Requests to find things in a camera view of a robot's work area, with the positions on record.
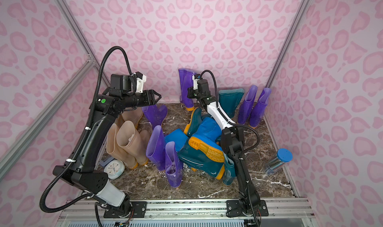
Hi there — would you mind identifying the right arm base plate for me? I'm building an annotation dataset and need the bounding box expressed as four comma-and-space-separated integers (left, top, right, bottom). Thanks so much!
226, 199, 269, 218

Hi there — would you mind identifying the purple rain boot front right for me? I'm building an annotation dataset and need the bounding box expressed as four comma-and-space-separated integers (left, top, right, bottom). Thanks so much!
165, 141, 183, 188

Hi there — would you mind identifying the teal rain boot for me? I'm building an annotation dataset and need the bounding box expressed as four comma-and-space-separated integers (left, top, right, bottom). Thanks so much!
221, 154, 236, 186
218, 88, 244, 118

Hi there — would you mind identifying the blue rain boot yellow sole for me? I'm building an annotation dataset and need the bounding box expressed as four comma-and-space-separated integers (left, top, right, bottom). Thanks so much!
188, 117, 224, 163

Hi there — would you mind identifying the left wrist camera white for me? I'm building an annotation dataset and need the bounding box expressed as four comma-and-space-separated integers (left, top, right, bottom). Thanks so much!
132, 72, 147, 93

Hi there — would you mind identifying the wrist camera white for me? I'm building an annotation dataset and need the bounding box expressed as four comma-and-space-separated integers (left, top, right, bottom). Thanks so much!
132, 72, 147, 93
192, 73, 200, 90

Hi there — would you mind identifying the small white alarm clock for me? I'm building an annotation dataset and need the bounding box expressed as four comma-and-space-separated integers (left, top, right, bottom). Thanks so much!
104, 159, 125, 180

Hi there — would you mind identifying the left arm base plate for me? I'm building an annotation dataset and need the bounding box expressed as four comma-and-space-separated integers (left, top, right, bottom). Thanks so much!
103, 201, 147, 219

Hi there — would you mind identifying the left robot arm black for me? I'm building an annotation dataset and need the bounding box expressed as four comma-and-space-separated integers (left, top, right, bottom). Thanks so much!
47, 88, 161, 217

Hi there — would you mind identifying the left aluminium frame strut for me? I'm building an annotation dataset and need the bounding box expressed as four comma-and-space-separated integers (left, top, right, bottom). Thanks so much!
1, 58, 96, 180

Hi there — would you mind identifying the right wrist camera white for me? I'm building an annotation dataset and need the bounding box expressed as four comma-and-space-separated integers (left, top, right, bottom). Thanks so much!
192, 73, 200, 90

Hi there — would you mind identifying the purple rain boot small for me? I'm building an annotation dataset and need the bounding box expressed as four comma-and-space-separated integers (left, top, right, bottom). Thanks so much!
249, 87, 272, 128
237, 85, 258, 125

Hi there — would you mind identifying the blue cap water bottle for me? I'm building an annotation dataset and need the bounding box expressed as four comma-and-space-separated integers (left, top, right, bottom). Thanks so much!
264, 148, 293, 176

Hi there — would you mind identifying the right aluminium frame post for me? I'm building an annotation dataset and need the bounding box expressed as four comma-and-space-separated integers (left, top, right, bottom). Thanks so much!
265, 0, 313, 88

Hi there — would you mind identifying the purple rain boot front left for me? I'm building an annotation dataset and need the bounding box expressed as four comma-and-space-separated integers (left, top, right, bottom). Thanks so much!
146, 125, 166, 171

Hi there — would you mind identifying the teal rain boot upright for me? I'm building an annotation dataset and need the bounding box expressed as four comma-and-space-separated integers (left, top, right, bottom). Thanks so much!
218, 88, 244, 118

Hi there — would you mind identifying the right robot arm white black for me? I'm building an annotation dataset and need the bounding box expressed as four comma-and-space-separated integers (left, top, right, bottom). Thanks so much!
188, 86, 261, 222

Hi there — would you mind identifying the aluminium front rail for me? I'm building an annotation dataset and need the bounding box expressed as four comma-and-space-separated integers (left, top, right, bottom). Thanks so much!
55, 198, 316, 227

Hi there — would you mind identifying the large teal boot yellow sole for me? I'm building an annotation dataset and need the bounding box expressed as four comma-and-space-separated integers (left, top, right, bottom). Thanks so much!
177, 143, 225, 180

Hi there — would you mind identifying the teal boot behind blue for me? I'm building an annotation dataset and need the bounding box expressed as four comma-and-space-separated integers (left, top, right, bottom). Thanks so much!
184, 107, 202, 137

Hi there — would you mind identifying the beige rain boot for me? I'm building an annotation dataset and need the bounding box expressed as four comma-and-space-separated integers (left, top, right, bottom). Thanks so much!
106, 123, 138, 169
116, 121, 151, 166
117, 107, 143, 128

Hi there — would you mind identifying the large purple boot back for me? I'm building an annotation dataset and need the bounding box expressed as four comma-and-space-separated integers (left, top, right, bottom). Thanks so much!
178, 68, 196, 111

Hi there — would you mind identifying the left back aluminium post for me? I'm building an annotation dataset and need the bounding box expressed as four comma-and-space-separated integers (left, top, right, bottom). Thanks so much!
54, 0, 100, 72

